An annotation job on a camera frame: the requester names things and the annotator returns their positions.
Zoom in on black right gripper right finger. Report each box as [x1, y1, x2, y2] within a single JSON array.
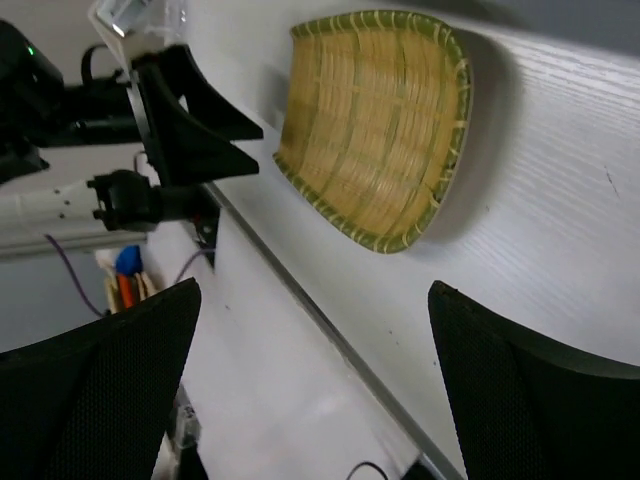
[[428, 281, 639, 479]]

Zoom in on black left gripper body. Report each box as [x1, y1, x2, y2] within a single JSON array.
[[1, 20, 140, 183]]

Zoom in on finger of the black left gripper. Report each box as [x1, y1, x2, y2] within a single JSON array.
[[137, 65, 259, 186], [132, 44, 263, 141]]

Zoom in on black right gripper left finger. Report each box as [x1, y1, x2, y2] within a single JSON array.
[[1, 279, 201, 479]]

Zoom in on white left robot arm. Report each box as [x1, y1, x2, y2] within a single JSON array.
[[1, 22, 263, 258]]

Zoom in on colourful objects under table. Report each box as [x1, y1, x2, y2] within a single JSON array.
[[95, 245, 160, 314]]

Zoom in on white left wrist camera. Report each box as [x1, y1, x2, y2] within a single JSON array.
[[87, 0, 188, 68]]

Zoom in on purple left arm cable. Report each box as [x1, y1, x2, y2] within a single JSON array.
[[43, 233, 211, 318]]

